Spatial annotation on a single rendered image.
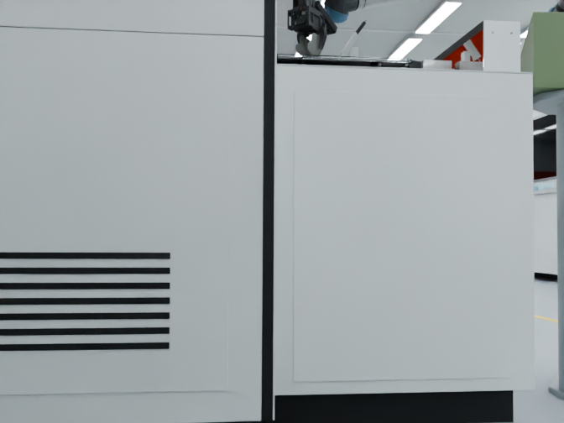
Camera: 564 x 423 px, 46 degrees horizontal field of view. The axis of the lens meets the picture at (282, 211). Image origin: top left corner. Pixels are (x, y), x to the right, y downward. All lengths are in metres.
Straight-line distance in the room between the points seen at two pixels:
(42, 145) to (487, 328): 1.04
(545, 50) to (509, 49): 0.17
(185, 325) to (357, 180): 0.52
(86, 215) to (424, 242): 0.75
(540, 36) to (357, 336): 0.92
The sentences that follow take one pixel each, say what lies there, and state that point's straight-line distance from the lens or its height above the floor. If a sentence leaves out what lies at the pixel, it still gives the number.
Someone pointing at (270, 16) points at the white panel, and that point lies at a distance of 1.35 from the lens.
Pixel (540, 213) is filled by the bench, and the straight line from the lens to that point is 7.07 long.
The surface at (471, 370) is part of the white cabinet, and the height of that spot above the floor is 0.13.
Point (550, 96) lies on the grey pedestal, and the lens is 1.92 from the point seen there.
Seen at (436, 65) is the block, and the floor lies 0.89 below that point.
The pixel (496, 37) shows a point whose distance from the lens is 1.75.
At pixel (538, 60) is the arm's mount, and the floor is 0.89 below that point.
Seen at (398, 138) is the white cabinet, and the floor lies 0.66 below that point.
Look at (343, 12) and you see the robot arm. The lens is 2.03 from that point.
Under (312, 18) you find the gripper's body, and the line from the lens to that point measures 1.87.
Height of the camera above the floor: 0.43
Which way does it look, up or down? 2 degrees up
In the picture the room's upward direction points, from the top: straight up
